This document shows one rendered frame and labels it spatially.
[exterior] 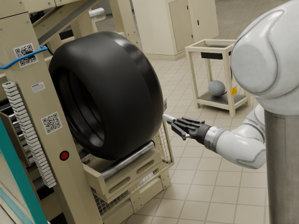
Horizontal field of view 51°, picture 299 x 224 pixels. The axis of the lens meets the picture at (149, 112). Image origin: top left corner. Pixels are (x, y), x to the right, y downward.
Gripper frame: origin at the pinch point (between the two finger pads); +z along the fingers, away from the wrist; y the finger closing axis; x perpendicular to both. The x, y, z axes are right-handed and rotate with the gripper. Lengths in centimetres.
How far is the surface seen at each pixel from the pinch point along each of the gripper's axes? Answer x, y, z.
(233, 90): 97, -196, 99
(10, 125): 9, 41, 72
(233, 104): 113, -194, 97
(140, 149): 25.1, 0.4, 22.2
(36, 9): -43, 14, 65
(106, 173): 25.3, 22.3, 21.8
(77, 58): -26.0, 16.4, 33.4
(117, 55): -24.4, 3.2, 24.1
